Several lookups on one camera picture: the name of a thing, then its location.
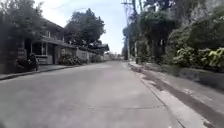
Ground utility pole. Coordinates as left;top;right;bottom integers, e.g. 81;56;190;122
121;0;134;62

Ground grey concrete road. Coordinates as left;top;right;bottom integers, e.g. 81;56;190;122
0;60;188;128

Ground low green shrub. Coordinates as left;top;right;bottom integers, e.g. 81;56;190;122
59;54;84;66

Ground large dark tree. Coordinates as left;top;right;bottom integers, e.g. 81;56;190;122
64;8;107;49

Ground tall dark trees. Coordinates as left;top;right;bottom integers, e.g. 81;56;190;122
122;0;188;64

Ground two-storey house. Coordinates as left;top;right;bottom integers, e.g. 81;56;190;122
13;19;78;66

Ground raised kerb pavement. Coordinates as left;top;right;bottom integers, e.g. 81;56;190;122
0;63;79;81

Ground motorcycle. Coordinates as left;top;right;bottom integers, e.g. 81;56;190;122
26;53;40;72

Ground dark roadside gutter strip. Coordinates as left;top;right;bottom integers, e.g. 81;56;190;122
128;63;224;128

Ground green leafy bushes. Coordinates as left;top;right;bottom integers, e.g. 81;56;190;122
163;13;224;71

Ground grey concrete sidewalk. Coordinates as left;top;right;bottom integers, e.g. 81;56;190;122
133;62;224;116

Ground overhanging dark tree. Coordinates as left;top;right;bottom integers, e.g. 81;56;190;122
0;0;44;73

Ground pale fence wall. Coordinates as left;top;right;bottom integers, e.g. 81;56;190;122
60;46;105;64

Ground low concrete wall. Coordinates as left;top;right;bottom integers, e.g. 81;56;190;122
143;62;224;90

